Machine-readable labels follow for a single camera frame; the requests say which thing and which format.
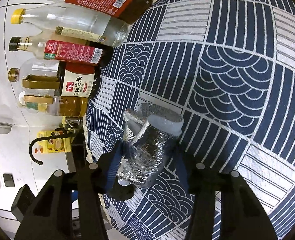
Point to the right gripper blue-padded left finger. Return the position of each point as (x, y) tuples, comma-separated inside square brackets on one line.
[(49, 215)]

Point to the clear bottle yellow cap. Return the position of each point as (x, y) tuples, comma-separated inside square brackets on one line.
[(75, 21)]

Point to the green-label dark glass bottle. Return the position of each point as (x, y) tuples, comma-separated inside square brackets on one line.
[(71, 125)]

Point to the blue white patterned tablecloth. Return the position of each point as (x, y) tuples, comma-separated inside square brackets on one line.
[(228, 68)]

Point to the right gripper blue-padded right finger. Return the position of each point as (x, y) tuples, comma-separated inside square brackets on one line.
[(242, 215)]

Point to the black wall socket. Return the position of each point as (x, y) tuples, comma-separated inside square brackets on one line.
[(8, 180)]

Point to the soy sauce bottle white label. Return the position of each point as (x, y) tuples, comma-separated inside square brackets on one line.
[(58, 78)]

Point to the yellow dish soap bottle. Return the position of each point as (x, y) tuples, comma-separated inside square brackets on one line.
[(51, 145)]

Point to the large clear cooking oil jug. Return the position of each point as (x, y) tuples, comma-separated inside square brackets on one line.
[(68, 106)]

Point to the silver foil wrapper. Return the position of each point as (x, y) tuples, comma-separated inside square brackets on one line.
[(149, 137)]

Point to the black kitchen faucet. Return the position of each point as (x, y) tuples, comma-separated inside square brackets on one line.
[(76, 141)]

